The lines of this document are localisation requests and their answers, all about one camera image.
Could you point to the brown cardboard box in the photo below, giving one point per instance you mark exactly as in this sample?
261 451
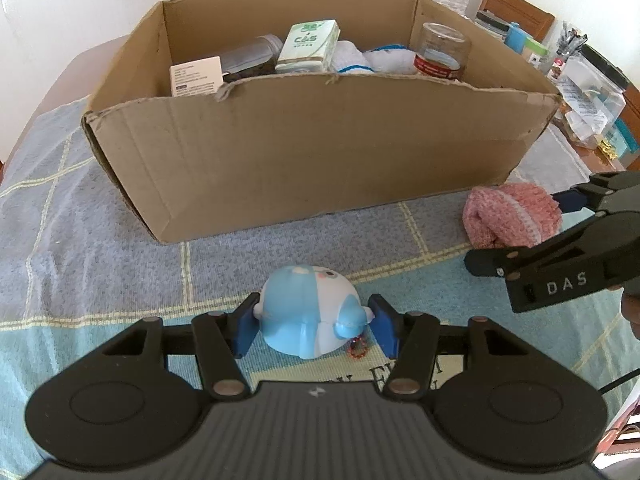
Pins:
325 150

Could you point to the glass jar with black lid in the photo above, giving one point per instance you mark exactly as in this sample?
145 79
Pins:
487 22

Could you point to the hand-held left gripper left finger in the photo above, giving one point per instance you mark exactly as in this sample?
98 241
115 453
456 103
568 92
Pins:
245 325

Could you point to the white sock with blue stripe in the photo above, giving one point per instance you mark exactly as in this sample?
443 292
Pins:
392 60
350 57

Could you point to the teal packet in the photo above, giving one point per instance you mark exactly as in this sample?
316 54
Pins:
627 140

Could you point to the large clear jar black lid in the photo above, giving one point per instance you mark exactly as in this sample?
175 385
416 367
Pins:
595 95

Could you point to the glass jar with red band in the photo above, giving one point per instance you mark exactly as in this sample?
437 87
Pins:
442 52

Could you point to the wooden chair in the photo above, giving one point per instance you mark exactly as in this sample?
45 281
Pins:
520 7

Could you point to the pink knit sock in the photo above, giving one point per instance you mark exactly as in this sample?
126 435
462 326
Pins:
510 215

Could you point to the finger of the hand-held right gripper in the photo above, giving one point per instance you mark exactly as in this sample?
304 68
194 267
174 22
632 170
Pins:
492 262
575 200

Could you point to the cup of pens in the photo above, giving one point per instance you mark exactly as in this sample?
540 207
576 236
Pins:
569 50

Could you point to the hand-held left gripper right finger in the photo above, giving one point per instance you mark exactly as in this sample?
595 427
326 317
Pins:
385 325

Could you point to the blue container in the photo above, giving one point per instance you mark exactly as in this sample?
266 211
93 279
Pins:
515 36

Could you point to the yellow lettered card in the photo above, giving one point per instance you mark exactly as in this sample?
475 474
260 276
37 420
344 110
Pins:
350 372

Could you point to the checked grey green table cloth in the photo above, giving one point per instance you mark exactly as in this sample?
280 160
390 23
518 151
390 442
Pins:
100 260

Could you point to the gold snowflake ornament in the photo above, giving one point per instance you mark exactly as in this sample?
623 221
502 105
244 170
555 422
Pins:
606 147

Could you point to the translucent grey bottle with label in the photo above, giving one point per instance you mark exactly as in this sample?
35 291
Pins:
250 55

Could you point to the blue white whale toy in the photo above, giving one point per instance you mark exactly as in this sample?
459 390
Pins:
305 310

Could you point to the beige cosmetic box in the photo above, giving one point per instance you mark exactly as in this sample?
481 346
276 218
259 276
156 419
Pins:
195 76

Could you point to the person's right hand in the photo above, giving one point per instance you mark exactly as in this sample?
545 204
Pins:
631 315

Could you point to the white green tissue packet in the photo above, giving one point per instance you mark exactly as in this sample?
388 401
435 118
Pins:
307 45

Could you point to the small jar with green lid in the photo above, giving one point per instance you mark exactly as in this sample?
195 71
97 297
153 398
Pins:
535 55

